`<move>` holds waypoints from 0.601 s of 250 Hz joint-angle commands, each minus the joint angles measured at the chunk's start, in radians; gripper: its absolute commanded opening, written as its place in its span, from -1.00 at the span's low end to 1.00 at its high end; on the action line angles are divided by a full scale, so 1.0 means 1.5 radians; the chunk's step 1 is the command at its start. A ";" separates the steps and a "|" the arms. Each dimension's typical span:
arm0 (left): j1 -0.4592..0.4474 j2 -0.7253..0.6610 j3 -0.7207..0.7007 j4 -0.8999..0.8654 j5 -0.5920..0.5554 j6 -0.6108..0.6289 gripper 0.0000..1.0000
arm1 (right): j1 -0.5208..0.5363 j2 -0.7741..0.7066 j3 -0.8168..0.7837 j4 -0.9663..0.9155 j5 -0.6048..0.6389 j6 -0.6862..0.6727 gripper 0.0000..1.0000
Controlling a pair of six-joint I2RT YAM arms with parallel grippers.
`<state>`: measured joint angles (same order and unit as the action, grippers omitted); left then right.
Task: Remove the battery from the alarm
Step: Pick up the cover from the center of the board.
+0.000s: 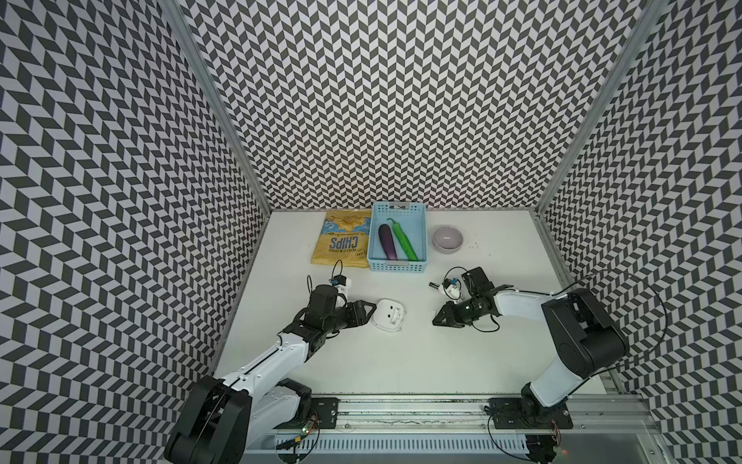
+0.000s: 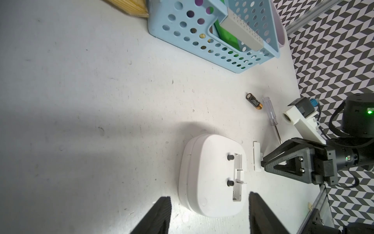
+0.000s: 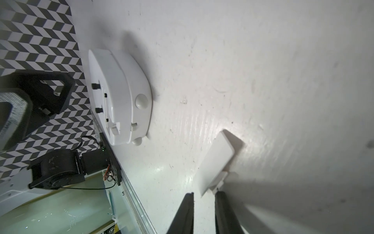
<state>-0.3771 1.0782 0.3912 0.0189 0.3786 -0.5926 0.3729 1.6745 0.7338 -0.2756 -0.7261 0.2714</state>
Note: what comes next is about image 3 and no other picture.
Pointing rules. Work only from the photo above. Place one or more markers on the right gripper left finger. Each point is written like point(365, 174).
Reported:
point(183, 221)

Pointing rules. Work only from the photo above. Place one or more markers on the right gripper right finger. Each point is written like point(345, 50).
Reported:
point(226, 221)

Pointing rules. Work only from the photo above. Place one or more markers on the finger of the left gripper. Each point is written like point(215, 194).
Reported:
point(16, 108)
point(32, 82)

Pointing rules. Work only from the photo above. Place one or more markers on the white battery cover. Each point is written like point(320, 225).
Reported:
point(211, 172)

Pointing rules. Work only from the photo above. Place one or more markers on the white square alarm clock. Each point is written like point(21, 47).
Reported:
point(122, 96)

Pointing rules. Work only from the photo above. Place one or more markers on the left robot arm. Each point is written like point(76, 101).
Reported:
point(49, 172)

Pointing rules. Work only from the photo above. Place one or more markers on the aluminium front rail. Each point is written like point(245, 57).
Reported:
point(126, 209)

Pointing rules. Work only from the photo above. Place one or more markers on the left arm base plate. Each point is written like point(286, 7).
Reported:
point(100, 159)

